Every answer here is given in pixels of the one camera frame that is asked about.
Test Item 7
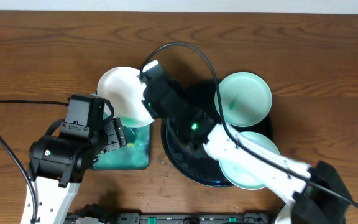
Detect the white plate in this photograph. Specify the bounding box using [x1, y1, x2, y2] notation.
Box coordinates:
[96, 67, 154, 128]

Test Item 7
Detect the mint plate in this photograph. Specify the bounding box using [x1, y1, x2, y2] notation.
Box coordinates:
[219, 72, 272, 127]
[219, 131, 280, 190]

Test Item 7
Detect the green yellow sponge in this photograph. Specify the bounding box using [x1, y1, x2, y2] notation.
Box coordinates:
[125, 142, 136, 148]

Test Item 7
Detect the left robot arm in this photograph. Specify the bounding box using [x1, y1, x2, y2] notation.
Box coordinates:
[21, 118, 126, 223]

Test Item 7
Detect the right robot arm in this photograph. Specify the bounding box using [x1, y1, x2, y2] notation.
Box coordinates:
[139, 73, 355, 223]

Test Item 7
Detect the black round tray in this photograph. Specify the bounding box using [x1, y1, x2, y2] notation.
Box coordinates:
[160, 80, 273, 188]

